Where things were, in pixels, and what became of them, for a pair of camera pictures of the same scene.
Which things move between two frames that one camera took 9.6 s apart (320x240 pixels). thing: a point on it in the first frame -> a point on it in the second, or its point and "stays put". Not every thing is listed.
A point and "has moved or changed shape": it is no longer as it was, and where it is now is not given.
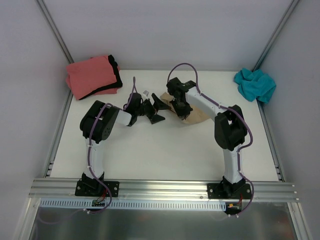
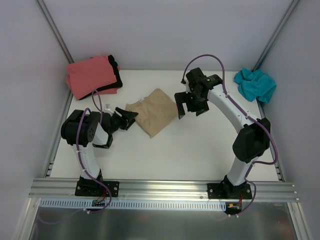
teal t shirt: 254,84 stays put
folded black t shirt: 118,83 stays put
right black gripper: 182,104 -> 191,99
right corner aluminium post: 276,34 stays put
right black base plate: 226,191 stays put
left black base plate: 95,188 stays put
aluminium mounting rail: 66,189 stays put
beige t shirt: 196,116 has moved or changed shape
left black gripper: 150,109 -> 120,119
